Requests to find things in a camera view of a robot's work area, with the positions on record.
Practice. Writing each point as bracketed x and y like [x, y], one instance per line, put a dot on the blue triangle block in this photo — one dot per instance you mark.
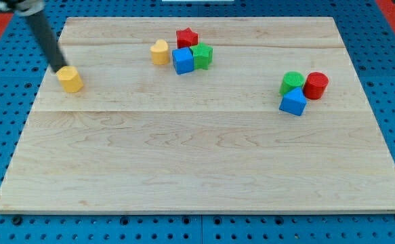
[293, 102]

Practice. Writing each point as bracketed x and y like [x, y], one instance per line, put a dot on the red star block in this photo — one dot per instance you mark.
[186, 38]

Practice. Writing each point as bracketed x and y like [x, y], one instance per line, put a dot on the blue cube block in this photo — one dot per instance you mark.
[183, 60]

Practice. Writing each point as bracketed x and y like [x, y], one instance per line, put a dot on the black pusher rod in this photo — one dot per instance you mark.
[46, 38]

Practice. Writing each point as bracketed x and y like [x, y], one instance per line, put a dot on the yellow heart block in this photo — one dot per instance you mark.
[160, 52]

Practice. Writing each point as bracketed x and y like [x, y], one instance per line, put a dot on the red cylinder block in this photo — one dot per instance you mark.
[315, 85]

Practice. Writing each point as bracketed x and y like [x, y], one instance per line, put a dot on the green star block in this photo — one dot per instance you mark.
[202, 54]

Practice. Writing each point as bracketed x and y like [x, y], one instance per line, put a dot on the green cylinder block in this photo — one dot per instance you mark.
[291, 80]

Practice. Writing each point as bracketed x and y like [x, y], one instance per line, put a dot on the yellow hexagon block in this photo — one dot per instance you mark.
[69, 79]

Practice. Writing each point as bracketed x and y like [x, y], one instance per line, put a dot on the light wooden board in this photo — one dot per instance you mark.
[140, 139]

